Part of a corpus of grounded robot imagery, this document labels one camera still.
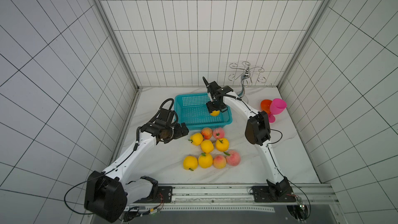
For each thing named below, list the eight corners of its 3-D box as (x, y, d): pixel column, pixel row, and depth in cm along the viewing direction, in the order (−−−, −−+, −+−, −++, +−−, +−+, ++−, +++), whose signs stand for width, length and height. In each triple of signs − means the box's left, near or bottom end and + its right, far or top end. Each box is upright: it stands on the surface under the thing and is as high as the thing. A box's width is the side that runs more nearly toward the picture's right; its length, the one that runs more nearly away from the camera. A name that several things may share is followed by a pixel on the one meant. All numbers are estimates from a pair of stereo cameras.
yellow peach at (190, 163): (183, 170, 80) (182, 168, 77) (184, 158, 85) (183, 155, 82) (198, 170, 80) (198, 168, 77) (198, 158, 85) (198, 155, 82)
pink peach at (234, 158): (226, 165, 82) (227, 162, 78) (225, 154, 86) (226, 150, 82) (239, 165, 82) (241, 162, 78) (237, 154, 86) (239, 150, 82)
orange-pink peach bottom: (213, 168, 81) (214, 166, 77) (213, 158, 84) (213, 155, 81) (225, 168, 81) (226, 166, 77) (224, 158, 84) (225, 155, 81)
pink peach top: (213, 139, 91) (214, 136, 88) (213, 130, 95) (213, 127, 92) (224, 139, 91) (225, 136, 88) (223, 130, 95) (224, 127, 92)
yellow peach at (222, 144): (216, 151, 87) (216, 148, 83) (215, 141, 90) (216, 138, 87) (228, 151, 87) (230, 148, 83) (227, 141, 90) (228, 138, 87)
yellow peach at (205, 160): (198, 168, 81) (198, 165, 78) (198, 155, 86) (198, 152, 82) (212, 168, 81) (213, 165, 78) (211, 155, 86) (212, 152, 82)
